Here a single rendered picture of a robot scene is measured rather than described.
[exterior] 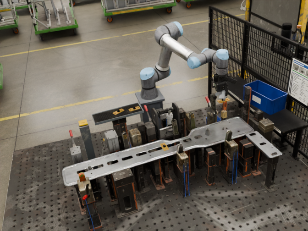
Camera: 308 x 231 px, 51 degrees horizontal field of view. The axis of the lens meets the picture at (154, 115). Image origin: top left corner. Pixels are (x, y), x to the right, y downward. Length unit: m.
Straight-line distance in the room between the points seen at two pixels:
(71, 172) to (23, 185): 0.62
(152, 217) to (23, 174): 1.16
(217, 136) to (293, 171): 0.63
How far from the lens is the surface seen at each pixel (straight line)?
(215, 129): 2.42
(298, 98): 2.56
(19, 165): 2.95
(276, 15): 4.48
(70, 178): 2.17
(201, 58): 2.09
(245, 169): 2.45
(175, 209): 2.26
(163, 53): 2.52
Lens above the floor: 2.41
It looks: 33 degrees down
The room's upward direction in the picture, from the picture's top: 6 degrees counter-clockwise
